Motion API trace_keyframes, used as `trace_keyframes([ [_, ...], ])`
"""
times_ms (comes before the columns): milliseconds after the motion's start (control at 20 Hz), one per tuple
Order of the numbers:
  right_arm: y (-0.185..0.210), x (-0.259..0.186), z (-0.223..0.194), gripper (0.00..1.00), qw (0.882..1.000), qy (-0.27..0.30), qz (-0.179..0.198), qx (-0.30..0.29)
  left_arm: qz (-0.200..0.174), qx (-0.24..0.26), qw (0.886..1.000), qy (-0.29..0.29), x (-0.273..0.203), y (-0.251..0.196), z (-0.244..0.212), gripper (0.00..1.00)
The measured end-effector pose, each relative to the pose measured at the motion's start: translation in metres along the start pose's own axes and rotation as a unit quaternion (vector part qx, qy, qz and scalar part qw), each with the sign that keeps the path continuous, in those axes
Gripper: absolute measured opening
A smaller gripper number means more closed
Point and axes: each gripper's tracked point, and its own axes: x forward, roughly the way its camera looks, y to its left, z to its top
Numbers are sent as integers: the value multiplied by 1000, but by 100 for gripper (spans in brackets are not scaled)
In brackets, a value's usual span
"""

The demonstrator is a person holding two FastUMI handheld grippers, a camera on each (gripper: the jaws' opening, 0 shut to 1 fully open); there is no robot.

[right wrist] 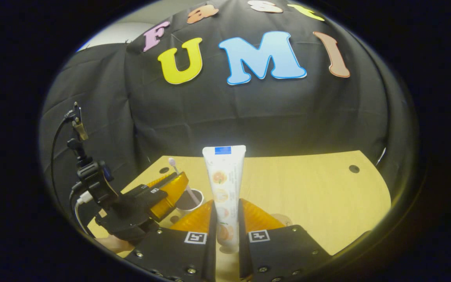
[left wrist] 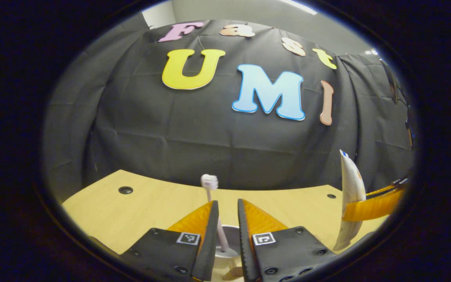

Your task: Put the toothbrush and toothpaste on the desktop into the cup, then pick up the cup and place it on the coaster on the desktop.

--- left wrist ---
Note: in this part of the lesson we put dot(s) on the light wooden desktop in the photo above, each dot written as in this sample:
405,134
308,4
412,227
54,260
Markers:
143,211

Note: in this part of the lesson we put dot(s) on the white toothpaste tube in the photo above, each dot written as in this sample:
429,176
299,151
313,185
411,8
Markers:
352,176

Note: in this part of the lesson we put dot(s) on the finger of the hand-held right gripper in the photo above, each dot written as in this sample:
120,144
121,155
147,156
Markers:
399,183
378,205

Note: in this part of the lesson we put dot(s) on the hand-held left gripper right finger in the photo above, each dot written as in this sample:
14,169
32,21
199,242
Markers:
245,250

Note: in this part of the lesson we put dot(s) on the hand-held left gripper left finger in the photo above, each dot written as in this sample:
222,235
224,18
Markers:
209,250

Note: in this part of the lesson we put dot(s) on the black backdrop cloth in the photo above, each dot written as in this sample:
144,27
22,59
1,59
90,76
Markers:
194,137

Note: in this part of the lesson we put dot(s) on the pale pink toothbrush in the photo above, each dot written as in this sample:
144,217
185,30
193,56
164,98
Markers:
209,181

